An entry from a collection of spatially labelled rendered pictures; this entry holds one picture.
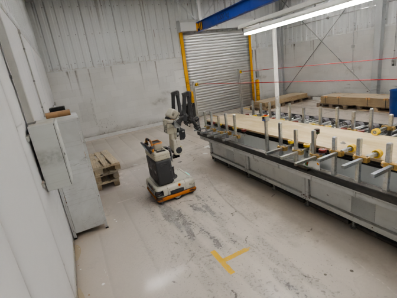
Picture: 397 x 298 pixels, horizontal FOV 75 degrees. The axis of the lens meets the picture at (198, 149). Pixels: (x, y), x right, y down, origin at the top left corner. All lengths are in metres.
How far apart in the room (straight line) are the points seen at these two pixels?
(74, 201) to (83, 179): 0.31
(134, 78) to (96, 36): 1.79
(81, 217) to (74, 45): 7.04
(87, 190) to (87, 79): 6.58
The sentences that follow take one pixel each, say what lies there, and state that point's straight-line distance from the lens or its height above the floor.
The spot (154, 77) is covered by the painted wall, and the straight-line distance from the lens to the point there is 10.33.
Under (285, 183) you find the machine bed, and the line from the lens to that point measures 4.01.
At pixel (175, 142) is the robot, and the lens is 4.14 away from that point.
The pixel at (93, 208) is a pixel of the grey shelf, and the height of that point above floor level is 0.35.
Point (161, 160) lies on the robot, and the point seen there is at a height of 0.69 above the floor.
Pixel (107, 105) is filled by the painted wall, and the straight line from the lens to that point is 9.95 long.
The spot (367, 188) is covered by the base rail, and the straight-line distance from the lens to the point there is 2.85.
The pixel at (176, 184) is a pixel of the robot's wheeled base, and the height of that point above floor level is 0.26.
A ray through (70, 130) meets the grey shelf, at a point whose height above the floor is 1.42.
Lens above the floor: 1.93
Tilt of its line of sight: 17 degrees down
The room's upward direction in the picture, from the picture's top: 8 degrees counter-clockwise
